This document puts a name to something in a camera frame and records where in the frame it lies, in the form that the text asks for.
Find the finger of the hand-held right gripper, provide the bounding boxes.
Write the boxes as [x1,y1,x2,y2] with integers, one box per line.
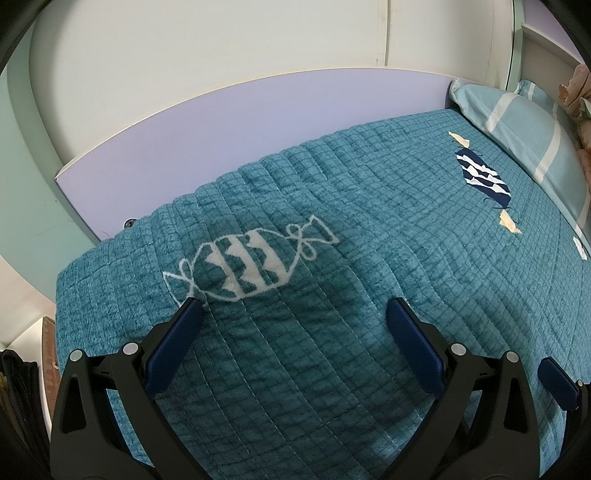
[538,357,586,412]

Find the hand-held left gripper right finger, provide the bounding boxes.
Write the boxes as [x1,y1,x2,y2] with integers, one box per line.
[387,298,542,480]

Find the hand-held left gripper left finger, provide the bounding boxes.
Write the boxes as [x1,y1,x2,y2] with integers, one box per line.
[50,298,204,480]

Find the brown wooden board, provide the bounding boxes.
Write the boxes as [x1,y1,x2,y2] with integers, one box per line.
[41,316,59,370]

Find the teal quilted bedspread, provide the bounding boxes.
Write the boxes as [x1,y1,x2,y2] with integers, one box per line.
[54,108,591,480]

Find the dark cloth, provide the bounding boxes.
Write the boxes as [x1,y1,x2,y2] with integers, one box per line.
[0,348,40,462]

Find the light blue striped pillow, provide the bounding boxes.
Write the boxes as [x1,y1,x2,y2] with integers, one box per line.
[449,78,591,232]

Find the lavender wall shelf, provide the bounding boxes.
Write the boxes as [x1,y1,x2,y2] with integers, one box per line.
[521,23,583,70]

